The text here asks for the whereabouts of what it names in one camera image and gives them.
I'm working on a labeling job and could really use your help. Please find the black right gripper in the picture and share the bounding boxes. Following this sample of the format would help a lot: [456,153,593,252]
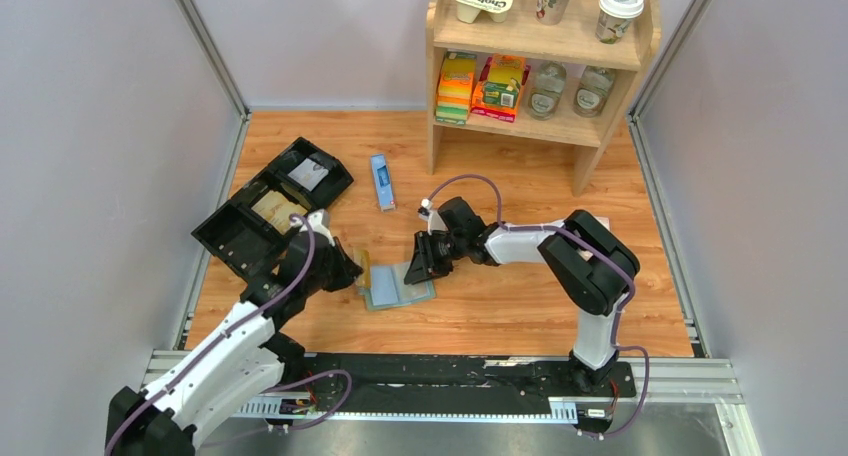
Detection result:
[405,229,467,284]

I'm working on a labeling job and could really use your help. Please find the teal card holder wallet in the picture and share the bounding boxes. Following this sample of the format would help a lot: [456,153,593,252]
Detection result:
[356,262,436,311]

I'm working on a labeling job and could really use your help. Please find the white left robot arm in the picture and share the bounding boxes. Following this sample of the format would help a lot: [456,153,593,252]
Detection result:
[103,224,362,455]

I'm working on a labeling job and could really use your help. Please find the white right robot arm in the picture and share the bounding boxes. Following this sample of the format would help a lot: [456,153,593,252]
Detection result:
[403,197,640,395]

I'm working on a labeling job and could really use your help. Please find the silver card in tray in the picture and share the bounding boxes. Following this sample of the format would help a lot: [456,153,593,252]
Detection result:
[288,158,329,191]

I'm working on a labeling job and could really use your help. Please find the black compartment tray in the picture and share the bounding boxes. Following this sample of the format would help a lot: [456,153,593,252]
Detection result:
[192,137,354,281]

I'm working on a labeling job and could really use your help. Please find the blue slim box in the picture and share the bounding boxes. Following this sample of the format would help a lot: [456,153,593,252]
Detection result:
[370,153,396,211]

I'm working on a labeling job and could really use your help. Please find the green sponge pack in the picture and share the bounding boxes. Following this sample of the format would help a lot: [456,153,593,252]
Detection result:
[435,51,477,125]

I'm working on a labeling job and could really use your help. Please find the orange pink sponge pack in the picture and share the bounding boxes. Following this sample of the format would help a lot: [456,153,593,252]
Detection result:
[471,54,529,123]

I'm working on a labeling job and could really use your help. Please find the glass jar left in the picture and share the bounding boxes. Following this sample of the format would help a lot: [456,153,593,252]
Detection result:
[527,61,567,120]

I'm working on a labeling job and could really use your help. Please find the glass jar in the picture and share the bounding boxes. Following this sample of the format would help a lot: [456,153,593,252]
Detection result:
[573,66,617,118]
[527,61,567,120]

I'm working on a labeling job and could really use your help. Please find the wooden shelf unit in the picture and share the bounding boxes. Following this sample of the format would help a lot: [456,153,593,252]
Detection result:
[426,0,662,196]

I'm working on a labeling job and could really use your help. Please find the glass jar right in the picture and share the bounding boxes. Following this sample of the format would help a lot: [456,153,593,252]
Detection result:
[573,66,617,118]

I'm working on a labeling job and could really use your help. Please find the paper coffee cup right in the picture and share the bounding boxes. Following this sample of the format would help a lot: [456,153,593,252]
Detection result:
[595,0,645,44]

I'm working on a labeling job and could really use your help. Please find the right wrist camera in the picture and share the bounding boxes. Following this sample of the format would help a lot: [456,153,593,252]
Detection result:
[418,198,448,234]

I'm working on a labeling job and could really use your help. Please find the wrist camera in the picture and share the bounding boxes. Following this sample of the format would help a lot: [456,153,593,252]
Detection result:
[306,209,334,244]
[418,198,448,234]

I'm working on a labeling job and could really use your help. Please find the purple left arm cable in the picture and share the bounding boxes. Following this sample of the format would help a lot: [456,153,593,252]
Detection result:
[104,214,354,456]

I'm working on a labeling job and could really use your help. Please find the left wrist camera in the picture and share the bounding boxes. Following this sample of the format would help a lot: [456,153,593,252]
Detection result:
[306,209,334,244]

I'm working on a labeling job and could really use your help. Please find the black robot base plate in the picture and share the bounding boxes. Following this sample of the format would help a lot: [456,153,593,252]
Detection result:
[283,353,638,416]

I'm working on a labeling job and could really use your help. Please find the aluminium frame rail right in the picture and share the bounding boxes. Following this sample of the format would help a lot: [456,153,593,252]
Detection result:
[626,0,711,358]

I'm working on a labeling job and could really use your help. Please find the aluminium frame rail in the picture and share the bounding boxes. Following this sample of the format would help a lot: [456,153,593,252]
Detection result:
[626,0,711,358]
[163,0,252,352]

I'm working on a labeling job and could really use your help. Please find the aluminium frame rail left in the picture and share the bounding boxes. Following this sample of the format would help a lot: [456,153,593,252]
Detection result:
[163,0,252,352]

